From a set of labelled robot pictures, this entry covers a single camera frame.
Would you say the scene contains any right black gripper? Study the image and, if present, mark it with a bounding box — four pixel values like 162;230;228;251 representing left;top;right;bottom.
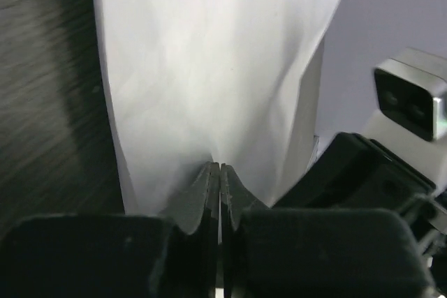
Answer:
274;133;446;256

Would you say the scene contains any white wrapping paper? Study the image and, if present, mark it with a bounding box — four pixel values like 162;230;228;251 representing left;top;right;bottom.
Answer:
94;0;341;214

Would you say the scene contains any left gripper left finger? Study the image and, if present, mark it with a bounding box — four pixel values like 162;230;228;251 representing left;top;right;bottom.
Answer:
1;163;219;297

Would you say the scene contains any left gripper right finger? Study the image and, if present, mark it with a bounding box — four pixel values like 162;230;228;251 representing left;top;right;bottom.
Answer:
220;165;435;297

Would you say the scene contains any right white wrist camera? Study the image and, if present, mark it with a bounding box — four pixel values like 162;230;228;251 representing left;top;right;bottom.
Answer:
362;48;446;195

